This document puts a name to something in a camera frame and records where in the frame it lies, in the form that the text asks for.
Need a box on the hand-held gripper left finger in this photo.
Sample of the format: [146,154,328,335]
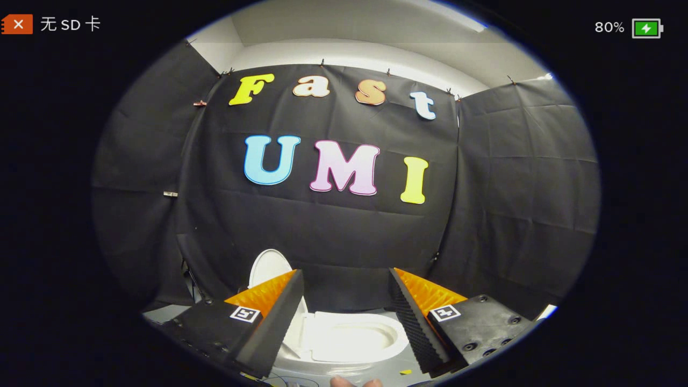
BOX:
[160,269,305,379]

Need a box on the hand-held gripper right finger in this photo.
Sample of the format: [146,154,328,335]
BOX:
[388,267,538,377]

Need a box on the white toilet seat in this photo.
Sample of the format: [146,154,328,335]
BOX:
[300,311,412,364]

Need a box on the white toilet bowl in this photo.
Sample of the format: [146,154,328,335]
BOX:
[270,347,415,378]

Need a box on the black backdrop cloth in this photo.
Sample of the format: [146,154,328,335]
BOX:
[91,39,600,320]

